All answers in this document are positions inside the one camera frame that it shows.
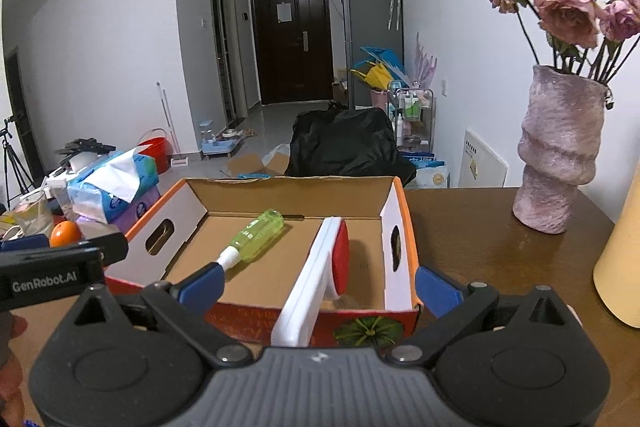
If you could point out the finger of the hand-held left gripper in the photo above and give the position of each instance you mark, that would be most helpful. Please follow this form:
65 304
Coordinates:
110 247
25 243

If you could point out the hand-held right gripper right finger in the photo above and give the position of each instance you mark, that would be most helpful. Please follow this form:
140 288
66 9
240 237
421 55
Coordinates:
435 289

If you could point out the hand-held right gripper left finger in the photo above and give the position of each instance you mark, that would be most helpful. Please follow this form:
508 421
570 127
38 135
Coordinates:
202 282

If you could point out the red and orange cardboard box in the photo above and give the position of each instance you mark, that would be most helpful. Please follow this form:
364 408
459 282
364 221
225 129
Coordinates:
260 267

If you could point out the white brush with red pad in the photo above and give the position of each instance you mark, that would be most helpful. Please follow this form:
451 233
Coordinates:
305 287

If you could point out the person's left hand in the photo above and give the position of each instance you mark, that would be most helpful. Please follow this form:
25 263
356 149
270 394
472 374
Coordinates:
12 387

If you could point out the clear glass cup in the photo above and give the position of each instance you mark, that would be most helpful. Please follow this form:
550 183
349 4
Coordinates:
32 219

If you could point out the orange fruit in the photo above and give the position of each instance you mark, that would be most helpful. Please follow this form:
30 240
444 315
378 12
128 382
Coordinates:
65 233

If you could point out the purple tissue pack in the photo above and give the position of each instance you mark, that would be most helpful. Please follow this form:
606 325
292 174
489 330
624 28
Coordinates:
135 213

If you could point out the blue tissue pack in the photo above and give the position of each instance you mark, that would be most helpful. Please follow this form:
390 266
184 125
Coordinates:
100 202

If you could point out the black tripod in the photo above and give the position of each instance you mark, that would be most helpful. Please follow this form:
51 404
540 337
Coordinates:
7 157

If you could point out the white pot with black rack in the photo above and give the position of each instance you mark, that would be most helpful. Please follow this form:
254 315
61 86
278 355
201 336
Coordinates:
82 147

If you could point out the red bucket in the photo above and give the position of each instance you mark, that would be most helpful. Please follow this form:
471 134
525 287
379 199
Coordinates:
157 154

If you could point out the blue and white shopping bag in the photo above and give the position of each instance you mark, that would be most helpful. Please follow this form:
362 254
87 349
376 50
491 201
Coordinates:
430 174

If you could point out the flattened cardboard piece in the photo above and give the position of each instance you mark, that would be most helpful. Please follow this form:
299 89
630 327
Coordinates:
245 164

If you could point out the white board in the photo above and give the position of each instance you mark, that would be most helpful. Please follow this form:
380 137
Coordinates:
482 162

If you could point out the white mop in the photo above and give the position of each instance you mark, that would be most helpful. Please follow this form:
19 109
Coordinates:
167 122

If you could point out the pet water feeder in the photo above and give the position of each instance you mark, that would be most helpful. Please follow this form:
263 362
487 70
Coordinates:
212 142

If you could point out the black cloth bundle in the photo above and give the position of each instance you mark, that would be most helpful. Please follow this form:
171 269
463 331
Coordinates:
345 142

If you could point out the metal trolley cart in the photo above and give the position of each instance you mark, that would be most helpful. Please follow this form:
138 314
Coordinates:
412 117

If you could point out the pink textured vase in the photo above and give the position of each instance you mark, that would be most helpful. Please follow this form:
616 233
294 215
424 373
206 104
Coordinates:
555 147

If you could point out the yellow thermos jug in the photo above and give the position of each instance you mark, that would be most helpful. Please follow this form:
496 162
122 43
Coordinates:
622 267

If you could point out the pink bin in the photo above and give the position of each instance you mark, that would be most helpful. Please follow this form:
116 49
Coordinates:
379 99

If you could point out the yellow bag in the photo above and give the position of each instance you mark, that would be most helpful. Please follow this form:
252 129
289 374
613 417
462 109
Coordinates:
375 77

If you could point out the purple leaf decoration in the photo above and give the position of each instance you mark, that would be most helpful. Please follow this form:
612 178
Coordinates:
425 62

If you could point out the dark brown entrance door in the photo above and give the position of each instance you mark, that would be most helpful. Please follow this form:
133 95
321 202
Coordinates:
290 57

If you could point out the grey refrigerator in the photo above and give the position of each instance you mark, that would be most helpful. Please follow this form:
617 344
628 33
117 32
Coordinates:
370 22

